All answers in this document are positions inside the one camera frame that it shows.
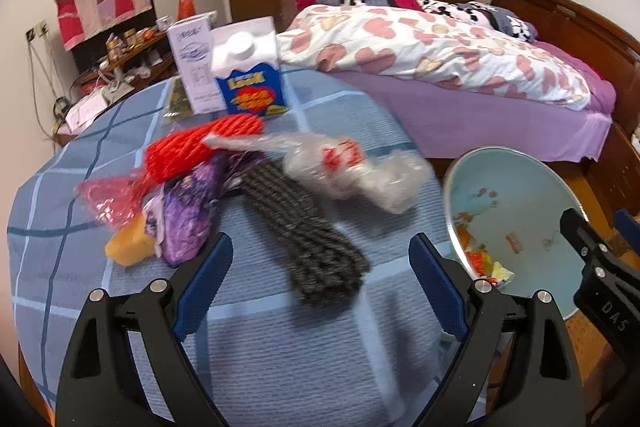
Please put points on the wall socket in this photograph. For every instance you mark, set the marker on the wall socket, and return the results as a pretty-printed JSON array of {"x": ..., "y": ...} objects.
[{"x": 37, "y": 29}]

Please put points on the clear plastic bag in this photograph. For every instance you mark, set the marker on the clear plastic bag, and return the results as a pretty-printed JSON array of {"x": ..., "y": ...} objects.
[{"x": 390, "y": 187}]

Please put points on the white mug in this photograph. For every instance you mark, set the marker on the white mug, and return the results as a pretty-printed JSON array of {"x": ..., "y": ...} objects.
[{"x": 162, "y": 24}]

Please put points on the wooden television cabinet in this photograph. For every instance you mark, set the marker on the wooden television cabinet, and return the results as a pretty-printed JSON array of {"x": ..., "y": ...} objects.
[{"x": 150, "y": 62}]

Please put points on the white purple milk carton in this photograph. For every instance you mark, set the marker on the white purple milk carton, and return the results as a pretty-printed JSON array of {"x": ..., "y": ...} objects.
[{"x": 195, "y": 67}]

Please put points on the bed with purple sheet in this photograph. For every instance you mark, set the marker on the bed with purple sheet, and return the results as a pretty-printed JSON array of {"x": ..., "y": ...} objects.
[{"x": 475, "y": 127}]

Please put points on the orange red shopping bag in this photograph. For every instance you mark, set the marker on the orange red shopping bag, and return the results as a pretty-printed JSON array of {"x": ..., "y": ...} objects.
[{"x": 186, "y": 7}]

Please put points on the cluster of small jars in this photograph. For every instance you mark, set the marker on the cluster of small jars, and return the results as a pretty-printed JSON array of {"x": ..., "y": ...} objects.
[{"x": 122, "y": 41}]

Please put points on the light blue cartoon bucket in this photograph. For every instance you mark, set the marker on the light blue cartoon bucket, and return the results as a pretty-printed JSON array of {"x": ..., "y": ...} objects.
[{"x": 520, "y": 207}]

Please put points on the red patchwork cloth cover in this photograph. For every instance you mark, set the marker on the red patchwork cloth cover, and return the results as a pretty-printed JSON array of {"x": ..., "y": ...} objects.
[{"x": 100, "y": 7}]

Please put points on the yellow sponge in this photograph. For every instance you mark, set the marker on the yellow sponge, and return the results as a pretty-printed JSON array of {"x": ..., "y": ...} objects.
[{"x": 127, "y": 247}]

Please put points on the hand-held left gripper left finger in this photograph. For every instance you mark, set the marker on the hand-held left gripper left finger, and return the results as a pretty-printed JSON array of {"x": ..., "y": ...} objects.
[{"x": 200, "y": 292}]

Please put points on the dark snack packet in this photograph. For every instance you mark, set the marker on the dark snack packet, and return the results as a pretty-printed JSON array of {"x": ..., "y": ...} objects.
[{"x": 175, "y": 99}]

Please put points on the blue white capped carton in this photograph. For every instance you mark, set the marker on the blue white capped carton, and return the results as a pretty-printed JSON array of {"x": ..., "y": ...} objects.
[{"x": 250, "y": 92}]

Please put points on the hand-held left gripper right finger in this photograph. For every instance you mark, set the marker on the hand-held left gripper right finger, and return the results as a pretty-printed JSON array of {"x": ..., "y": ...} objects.
[{"x": 437, "y": 287}]

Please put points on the black foam net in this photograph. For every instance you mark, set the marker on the black foam net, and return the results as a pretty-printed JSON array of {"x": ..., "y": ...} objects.
[{"x": 310, "y": 252}]

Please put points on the black television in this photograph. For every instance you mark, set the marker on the black television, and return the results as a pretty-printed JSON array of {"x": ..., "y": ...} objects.
[{"x": 87, "y": 57}]

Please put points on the wooden headboard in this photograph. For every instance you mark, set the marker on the wooden headboard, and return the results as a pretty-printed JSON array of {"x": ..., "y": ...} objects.
[{"x": 575, "y": 27}]

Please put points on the purple foil wrapper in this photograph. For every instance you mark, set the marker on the purple foil wrapper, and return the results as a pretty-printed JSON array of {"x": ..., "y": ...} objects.
[{"x": 185, "y": 217}]

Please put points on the white box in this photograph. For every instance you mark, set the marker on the white box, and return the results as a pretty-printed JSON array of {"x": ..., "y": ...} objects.
[{"x": 85, "y": 112}]

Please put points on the blue checked tablecloth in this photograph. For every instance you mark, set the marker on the blue checked tablecloth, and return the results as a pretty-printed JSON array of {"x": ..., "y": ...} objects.
[{"x": 280, "y": 357}]

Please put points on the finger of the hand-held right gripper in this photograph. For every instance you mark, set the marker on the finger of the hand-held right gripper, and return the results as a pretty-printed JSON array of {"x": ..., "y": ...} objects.
[
  {"x": 582, "y": 237},
  {"x": 629, "y": 232}
]

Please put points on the red foam net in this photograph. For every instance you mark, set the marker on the red foam net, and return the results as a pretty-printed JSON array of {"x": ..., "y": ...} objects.
[{"x": 190, "y": 147}]

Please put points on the pink plastic bag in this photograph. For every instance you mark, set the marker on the pink plastic bag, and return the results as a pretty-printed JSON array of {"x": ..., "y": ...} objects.
[{"x": 107, "y": 202}]

